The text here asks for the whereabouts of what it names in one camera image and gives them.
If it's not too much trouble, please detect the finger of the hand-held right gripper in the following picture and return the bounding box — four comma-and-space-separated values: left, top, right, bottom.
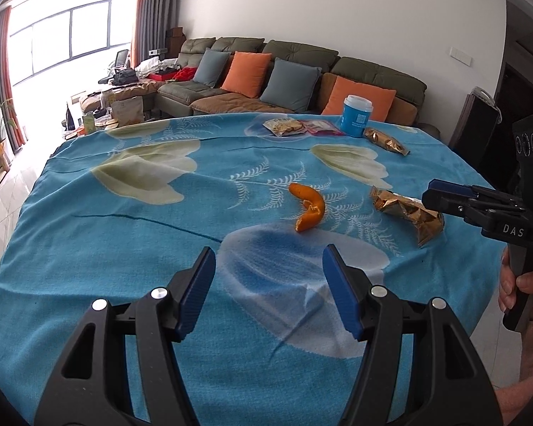
429, 180, 522, 210
422, 189, 490, 232

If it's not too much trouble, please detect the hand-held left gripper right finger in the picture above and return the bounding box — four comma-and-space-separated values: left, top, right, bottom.
322, 244, 504, 426

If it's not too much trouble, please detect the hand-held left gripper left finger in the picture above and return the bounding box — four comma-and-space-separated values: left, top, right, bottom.
34, 246, 217, 426

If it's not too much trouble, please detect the gold snack wrapper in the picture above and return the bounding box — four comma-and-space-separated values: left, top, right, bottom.
370, 186, 445, 248

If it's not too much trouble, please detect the orange peel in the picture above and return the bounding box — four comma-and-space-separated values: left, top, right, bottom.
289, 182, 326, 233

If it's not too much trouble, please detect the blue floral blanket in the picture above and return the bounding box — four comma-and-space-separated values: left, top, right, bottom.
0, 113, 507, 426

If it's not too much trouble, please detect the long gold snack packet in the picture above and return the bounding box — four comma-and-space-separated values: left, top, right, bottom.
363, 127, 411, 157

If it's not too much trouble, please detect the blue cup with white lid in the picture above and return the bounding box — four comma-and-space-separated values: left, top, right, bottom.
339, 94, 374, 138

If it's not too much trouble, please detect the large orange cushion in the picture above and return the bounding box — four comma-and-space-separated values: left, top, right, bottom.
322, 75, 397, 122

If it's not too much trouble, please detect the red snack packet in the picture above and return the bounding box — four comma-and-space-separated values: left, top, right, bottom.
300, 120, 345, 137

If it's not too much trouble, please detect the clear cracker packet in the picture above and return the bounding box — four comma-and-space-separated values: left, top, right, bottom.
263, 118, 303, 137

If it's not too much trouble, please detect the brown seat pad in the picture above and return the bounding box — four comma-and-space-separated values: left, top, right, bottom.
190, 93, 294, 116

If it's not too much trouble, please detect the brown paper bag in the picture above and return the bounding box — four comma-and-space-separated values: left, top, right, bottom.
111, 96, 145, 126

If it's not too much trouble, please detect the cluttered coffee table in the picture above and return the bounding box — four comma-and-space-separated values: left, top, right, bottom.
64, 93, 161, 143

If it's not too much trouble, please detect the large grey-blue cushion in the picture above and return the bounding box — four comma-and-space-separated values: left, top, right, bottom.
260, 58, 323, 114

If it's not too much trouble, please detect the small orange cushion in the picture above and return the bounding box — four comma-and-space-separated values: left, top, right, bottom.
221, 52, 273, 99

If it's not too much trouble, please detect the small grey-blue cushion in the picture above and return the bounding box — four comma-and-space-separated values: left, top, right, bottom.
193, 48, 232, 88

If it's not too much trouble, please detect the green sofa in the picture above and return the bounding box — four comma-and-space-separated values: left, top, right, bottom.
153, 37, 427, 127

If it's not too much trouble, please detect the black office chair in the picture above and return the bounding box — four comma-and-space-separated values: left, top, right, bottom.
98, 49, 131, 85

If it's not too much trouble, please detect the grey and orange curtain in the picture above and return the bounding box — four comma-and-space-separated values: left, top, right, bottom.
131, 0, 181, 69
0, 6, 27, 145

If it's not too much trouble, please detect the large window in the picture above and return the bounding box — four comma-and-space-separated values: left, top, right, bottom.
9, 0, 136, 85

